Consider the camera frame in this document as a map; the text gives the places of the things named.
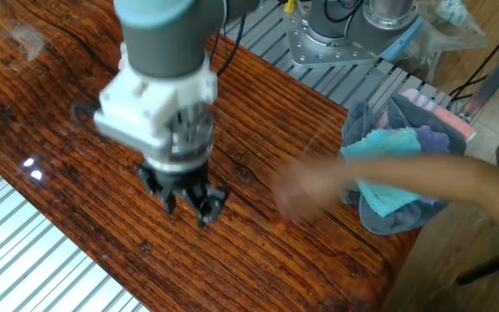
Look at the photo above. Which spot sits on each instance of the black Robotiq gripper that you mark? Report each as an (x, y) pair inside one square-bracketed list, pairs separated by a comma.
[(176, 177)]

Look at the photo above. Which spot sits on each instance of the person's bare forearm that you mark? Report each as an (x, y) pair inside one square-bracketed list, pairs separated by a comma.
[(427, 180)]

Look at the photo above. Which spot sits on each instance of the turquoise fluffy cloth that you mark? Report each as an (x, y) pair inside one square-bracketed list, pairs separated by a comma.
[(384, 143)]

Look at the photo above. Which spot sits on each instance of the purple fluffy cloth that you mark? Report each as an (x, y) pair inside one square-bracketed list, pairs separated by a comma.
[(431, 141)]

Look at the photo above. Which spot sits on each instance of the pink striped cloth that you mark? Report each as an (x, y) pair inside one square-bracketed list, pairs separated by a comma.
[(453, 119)]

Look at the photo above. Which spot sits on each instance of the person's bare hand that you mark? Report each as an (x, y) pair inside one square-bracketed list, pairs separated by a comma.
[(306, 188)]

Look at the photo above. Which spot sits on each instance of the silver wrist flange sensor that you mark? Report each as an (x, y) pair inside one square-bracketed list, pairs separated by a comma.
[(189, 138)]

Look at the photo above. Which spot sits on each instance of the glossy wood grain table cover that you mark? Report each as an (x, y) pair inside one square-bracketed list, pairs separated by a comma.
[(80, 195)]

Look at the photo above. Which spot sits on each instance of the grey towel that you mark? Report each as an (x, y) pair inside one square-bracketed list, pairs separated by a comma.
[(405, 221)]

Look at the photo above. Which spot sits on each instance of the yellow connector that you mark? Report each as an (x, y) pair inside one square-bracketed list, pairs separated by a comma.
[(289, 5)]

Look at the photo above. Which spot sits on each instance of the clear plastic bag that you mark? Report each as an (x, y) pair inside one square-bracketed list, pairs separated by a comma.
[(449, 41)]

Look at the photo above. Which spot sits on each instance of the black chair base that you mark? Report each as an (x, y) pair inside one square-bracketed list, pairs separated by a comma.
[(492, 266)]

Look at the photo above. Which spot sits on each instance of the teal printed packet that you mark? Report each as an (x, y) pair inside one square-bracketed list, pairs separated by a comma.
[(451, 11)]

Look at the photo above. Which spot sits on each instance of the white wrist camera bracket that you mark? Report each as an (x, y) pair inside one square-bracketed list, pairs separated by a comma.
[(145, 104)]

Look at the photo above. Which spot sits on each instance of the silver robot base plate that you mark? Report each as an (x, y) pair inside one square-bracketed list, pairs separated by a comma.
[(319, 50)]

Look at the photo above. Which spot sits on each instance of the aluminium frame post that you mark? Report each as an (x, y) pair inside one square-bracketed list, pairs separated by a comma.
[(494, 80)]

